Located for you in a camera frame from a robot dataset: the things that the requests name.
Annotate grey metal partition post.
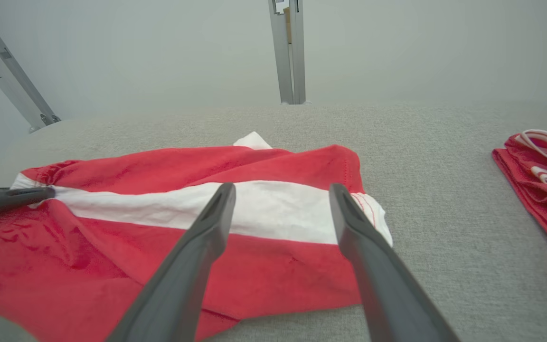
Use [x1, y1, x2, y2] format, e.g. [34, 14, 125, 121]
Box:
[0, 0, 61, 134]
[268, 0, 306, 105]

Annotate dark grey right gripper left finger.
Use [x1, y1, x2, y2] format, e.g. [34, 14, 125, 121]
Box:
[106, 182, 237, 342]

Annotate red shorts with white stripe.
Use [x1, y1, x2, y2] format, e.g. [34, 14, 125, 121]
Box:
[0, 132, 394, 342]

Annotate red basketball jersey with numbers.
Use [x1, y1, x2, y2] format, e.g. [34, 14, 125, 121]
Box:
[492, 129, 547, 296]

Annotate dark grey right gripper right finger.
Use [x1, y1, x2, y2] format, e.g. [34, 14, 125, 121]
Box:
[329, 183, 460, 342]

